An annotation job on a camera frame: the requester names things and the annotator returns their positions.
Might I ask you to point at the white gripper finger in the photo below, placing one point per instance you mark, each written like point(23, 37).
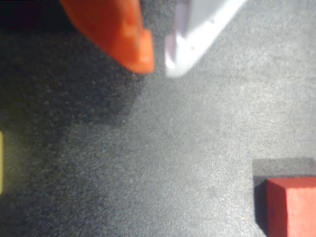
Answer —
point(195, 34)

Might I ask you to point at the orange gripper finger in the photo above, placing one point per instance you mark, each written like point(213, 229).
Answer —
point(116, 29)

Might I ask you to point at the yellow wooden cube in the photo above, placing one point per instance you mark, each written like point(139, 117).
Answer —
point(1, 163)

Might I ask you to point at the red wooden cube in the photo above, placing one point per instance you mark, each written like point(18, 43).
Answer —
point(296, 209)

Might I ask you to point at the black table mat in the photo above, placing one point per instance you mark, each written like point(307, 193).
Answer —
point(172, 148)

